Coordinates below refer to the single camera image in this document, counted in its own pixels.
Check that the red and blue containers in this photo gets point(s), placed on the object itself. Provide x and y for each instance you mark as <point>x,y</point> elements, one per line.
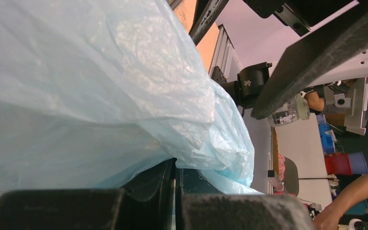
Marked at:
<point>346,164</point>

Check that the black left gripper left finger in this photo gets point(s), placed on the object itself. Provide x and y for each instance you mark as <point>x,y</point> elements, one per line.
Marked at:
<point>144,203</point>

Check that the light blue plastic bag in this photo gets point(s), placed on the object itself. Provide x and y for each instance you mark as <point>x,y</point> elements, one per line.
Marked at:
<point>93,92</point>

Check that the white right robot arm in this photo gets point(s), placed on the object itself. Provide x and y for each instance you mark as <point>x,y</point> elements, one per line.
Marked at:
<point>303,62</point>

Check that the person's hand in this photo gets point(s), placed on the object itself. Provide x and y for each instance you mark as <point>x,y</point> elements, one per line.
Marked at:
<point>328,219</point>

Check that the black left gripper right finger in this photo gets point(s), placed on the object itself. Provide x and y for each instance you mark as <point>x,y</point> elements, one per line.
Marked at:
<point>200,206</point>

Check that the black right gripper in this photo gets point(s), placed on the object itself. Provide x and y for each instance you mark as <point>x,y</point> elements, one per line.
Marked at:
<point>299,15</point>

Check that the person's bare forearm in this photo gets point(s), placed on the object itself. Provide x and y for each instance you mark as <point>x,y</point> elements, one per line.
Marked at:
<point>356,192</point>

